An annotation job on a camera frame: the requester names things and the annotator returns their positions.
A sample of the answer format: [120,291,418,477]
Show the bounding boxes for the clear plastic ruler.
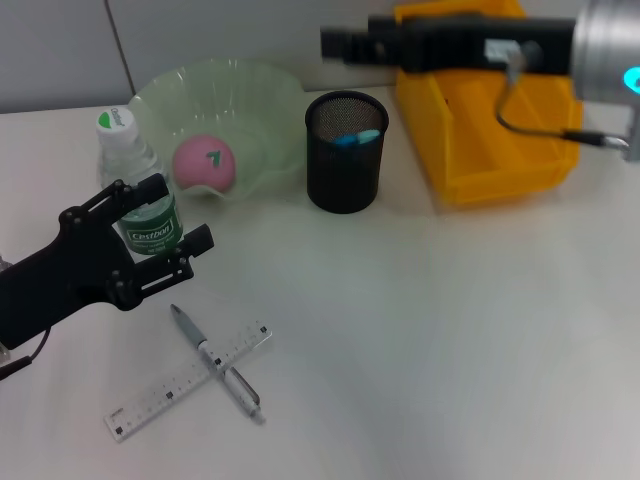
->
[103,319,274,444]

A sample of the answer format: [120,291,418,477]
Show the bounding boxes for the blue scissors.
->
[327,128,380,149]

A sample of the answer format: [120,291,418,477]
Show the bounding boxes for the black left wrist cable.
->
[0,327,52,382]

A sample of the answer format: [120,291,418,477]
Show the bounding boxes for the silver pen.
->
[168,302,267,427]

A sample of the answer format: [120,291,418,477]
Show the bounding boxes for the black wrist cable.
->
[493,43,640,162]
[0,327,52,382]

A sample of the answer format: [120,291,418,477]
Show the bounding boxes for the yellow plastic bin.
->
[393,0,584,206]

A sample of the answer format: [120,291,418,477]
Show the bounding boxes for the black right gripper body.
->
[402,18,576,76]

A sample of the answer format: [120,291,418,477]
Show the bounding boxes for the black mesh pen holder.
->
[304,91,390,216]

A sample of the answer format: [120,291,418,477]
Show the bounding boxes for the green wavy glass fruit plate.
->
[127,57,305,202]

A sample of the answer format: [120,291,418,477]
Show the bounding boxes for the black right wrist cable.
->
[493,43,640,162]

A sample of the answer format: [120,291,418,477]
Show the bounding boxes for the pink toy peach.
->
[171,133,238,194]

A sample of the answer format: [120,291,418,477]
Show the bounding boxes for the clear green-label water bottle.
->
[96,106,185,257]

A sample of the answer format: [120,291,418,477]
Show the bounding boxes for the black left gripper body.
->
[0,202,141,350]

